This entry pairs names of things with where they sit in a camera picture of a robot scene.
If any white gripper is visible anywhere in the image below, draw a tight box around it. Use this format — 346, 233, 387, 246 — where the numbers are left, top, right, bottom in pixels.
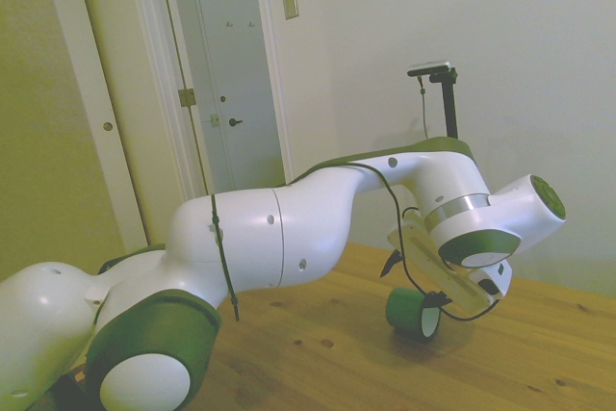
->
379, 220, 501, 313

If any teal mug white inside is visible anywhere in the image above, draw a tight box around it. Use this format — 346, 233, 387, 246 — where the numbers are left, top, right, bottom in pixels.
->
384, 286, 443, 344

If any white panel door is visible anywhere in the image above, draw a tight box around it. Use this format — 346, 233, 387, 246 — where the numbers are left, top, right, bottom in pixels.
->
190, 0, 286, 193

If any cream open door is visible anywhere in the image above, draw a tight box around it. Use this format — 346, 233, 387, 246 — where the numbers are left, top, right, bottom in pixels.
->
74, 0, 216, 248

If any white closet door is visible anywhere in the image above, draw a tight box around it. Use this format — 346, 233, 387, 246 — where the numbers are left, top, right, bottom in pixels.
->
40, 0, 150, 252

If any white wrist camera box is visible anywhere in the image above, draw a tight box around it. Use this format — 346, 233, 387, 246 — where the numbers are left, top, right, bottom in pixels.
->
467, 260, 512, 300

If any black camera stand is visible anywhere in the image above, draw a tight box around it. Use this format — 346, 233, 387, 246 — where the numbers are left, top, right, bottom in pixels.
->
429, 68, 459, 141

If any grey camera on stand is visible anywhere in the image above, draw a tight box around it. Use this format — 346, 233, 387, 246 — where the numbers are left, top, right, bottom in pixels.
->
406, 60, 453, 78

